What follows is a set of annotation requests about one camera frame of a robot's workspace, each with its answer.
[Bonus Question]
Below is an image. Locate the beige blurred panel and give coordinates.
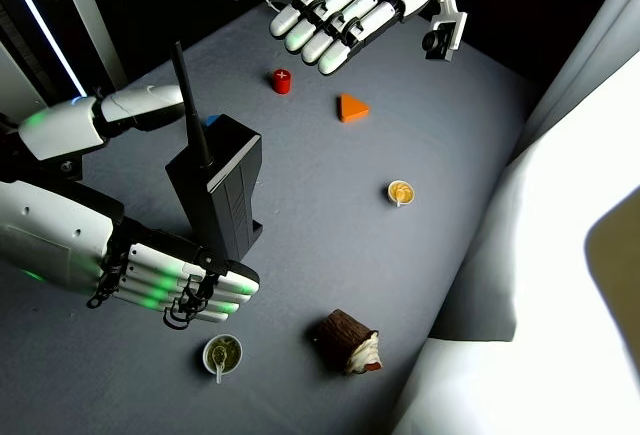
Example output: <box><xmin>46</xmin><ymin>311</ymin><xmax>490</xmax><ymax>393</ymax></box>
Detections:
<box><xmin>584</xmin><ymin>187</ymin><xmax>640</xmax><ymax>376</ymax></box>

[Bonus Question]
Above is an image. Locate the chocolate log cake toy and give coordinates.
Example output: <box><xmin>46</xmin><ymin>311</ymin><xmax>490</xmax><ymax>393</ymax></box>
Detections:
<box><xmin>312</xmin><ymin>308</ymin><xmax>384</xmax><ymax>375</ymax></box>

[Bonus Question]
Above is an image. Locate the orange triangle block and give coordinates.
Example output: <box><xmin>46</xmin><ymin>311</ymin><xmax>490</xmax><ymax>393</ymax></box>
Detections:
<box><xmin>338</xmin><ymin>93</ymin><xmax>371</xmax><ymax>124</ymax></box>

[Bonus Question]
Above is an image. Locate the black wrist camera white bracket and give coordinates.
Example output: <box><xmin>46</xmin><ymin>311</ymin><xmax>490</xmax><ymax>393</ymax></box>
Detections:
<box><xmin>421</xmin><ymin>0</ymin><xmax>469</xmax><ymax>62</ymax></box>

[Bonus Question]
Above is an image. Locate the white bowl of green soup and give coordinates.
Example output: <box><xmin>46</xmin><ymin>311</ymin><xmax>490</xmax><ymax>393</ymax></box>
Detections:
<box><xmin>201</xmin><ymin>333</ymin><xmax>244</xmax><ymax>385</ymax></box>

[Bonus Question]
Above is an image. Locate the black toy phone with antenna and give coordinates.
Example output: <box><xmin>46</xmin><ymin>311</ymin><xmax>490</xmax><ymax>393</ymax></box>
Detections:
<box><xmin>164</xmin><ymin>40</ymin><xmax>265</xmax><ymax>264</ymax></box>

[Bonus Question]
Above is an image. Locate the white light strip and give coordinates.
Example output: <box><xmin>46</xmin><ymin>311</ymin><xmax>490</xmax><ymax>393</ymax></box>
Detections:
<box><xmin>0</xmin><ymin>0</ymin><xmax>90</xmax><ymax>100</ymax></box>

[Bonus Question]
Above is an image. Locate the white fabric curtain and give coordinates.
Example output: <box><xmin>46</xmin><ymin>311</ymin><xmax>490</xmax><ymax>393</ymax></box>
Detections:
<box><xmin>392</xmin><ymin>0</ymin><xmax>640</xmax><ymax>435</ymax></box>

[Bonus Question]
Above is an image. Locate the white cup of coffee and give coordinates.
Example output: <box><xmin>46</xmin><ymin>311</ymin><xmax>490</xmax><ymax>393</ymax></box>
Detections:
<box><xmin>387</xmin><ymin>179</ymin><xmax>416</xmax><ymax>209</ymax></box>

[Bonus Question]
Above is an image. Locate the grey table cloth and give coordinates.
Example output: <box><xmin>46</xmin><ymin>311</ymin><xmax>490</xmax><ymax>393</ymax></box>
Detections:
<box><xmin>0</xmin><ymin>0</ymin><xmax>541</xmax><ymax>435</ymax></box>

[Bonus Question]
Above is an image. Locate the white frame post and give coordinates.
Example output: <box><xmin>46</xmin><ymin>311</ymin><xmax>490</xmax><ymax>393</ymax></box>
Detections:
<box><xmin>52</xmin><ymin>0</ymin><xmax>129</xmax><ymax>91</ymax></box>

